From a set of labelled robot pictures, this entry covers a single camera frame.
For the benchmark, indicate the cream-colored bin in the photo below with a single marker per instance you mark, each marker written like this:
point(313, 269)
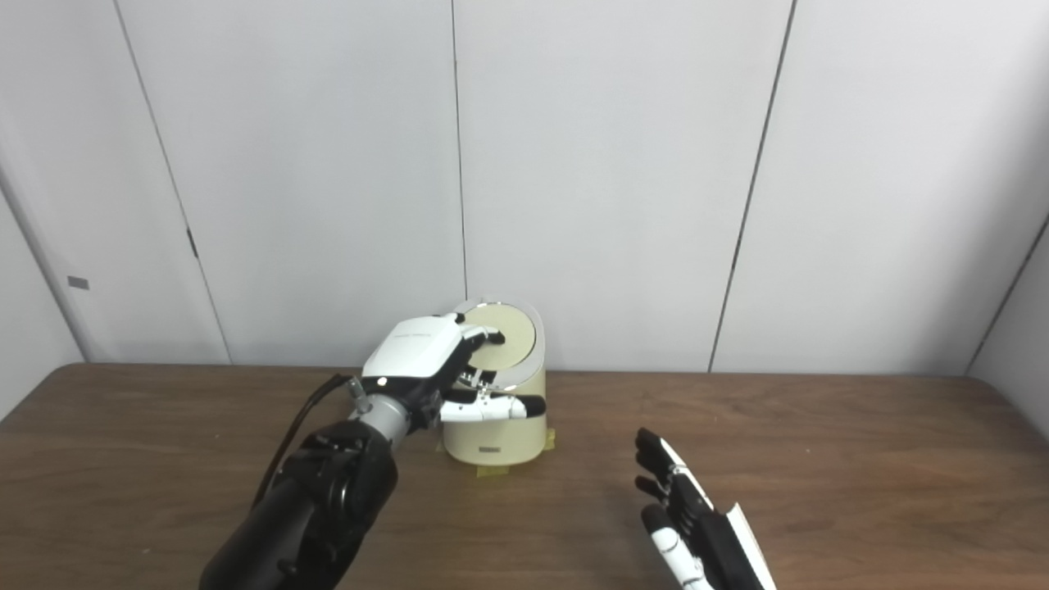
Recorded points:
point(496, 442)

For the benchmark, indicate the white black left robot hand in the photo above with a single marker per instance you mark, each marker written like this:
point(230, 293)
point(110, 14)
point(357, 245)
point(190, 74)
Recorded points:
point(414, 352)

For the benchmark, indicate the small gray wall plate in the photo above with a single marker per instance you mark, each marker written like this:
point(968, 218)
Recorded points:
point(78, 283)

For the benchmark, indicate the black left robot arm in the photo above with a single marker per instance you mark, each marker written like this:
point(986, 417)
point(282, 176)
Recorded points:
point(320, 508)

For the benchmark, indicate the black wall panel hinge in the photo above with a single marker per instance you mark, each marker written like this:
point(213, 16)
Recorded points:
point(192, 243)

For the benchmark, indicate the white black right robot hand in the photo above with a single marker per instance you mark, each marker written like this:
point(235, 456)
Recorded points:
point(705, 541)

